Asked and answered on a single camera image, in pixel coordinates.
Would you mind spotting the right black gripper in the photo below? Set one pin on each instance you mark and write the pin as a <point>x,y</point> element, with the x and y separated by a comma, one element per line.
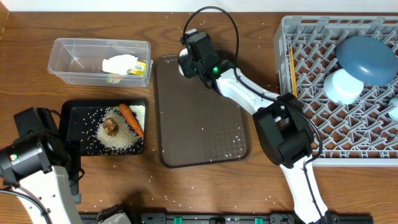
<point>188,65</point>

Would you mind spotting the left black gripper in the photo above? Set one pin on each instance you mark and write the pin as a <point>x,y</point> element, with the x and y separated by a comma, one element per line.
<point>74,147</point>

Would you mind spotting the white plastic cup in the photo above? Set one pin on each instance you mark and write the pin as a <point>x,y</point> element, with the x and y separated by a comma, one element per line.
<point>182,58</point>

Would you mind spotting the brown food scrap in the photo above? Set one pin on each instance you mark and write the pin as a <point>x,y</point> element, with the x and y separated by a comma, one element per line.
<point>110,126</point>

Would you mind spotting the dark brown serving tray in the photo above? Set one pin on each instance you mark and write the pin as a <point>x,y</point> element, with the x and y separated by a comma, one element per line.
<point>195,125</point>

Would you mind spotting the white rice pile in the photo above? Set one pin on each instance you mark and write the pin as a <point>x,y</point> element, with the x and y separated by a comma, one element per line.
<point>94,140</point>

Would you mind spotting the green yellow snack wrapper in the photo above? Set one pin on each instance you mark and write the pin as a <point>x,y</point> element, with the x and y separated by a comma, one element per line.
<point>139,69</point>

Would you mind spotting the orange carrot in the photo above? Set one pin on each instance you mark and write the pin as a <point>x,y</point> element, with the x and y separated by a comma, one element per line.
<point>129,117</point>

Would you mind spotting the white tissue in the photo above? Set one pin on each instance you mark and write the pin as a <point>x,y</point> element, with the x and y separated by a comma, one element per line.
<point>119,64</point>

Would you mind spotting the light blue bowl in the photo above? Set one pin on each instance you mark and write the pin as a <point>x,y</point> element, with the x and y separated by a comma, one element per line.
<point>342,88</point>

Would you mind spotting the dark blue plate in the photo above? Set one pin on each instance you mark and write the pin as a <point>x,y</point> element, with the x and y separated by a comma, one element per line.
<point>368,60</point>

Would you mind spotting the light blue plastic cup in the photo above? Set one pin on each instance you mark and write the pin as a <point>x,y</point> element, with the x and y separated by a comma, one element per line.
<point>393,113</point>

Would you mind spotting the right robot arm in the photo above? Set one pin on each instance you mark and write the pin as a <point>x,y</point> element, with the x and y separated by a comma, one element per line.
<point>283,130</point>

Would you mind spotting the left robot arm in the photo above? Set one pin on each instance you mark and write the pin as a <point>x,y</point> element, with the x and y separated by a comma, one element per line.
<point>35,167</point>

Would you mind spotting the black waste tray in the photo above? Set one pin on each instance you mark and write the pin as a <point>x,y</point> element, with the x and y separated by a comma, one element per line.
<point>74,109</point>

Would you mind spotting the grey dishwasher rack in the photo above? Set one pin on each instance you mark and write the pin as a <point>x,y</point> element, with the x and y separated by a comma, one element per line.
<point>358,135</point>

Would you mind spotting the clear plastic bin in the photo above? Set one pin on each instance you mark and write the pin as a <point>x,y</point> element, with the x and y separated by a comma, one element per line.
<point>79,61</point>

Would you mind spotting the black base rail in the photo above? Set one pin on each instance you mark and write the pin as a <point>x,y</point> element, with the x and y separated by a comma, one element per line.
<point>161,218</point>

